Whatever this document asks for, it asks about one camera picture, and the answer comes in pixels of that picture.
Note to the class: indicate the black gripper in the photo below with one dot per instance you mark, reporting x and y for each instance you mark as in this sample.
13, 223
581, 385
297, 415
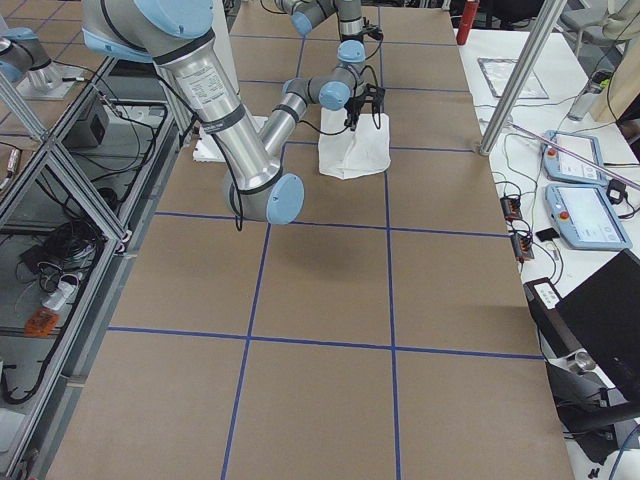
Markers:
351, 37
356, 106

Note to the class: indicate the white long-sleeve printed shirt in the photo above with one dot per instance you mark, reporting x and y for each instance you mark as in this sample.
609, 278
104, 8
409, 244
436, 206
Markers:
353, 154

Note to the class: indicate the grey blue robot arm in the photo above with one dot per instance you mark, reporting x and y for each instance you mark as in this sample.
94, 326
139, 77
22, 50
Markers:
178, 37
305, 16

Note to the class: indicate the red cylinder bottle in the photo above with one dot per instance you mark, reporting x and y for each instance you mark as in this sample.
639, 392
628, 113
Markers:
466, 21

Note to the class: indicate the blue teach pendant far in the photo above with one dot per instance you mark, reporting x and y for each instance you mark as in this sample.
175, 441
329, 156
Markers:
560, 166

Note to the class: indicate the blue teach pendant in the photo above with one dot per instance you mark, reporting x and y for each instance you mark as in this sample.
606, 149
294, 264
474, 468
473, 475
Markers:
584, 218
560, 166

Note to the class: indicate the clear water bottle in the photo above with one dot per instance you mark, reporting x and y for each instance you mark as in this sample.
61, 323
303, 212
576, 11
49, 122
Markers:
595, 85

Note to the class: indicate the blue teach pendant near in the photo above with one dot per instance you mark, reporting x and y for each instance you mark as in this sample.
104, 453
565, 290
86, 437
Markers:
584, 218

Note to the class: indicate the black laptop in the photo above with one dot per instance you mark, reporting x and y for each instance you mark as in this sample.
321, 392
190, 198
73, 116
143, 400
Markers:
601, 315

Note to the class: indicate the aluminium frame rail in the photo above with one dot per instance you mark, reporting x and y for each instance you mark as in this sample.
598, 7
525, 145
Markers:
31, 209

